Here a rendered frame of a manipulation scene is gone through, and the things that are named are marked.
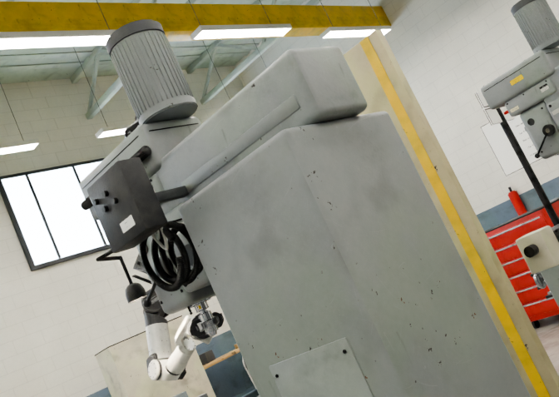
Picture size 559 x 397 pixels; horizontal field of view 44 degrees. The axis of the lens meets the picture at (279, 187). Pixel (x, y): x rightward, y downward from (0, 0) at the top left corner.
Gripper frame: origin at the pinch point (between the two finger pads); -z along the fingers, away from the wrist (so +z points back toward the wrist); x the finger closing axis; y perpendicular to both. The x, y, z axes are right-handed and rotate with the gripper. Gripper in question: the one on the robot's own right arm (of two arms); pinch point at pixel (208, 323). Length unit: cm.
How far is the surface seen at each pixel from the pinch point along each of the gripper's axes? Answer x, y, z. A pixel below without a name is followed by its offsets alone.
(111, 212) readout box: -22, -39, -40
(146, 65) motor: 8, -82, -31
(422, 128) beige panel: 159, -47, 67
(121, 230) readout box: -21, -33, -41
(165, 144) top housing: 5, -57, -24
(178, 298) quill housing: -7.5, -11.4, -7.3
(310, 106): 27, -38, -84
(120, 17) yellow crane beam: 152, -365, 493
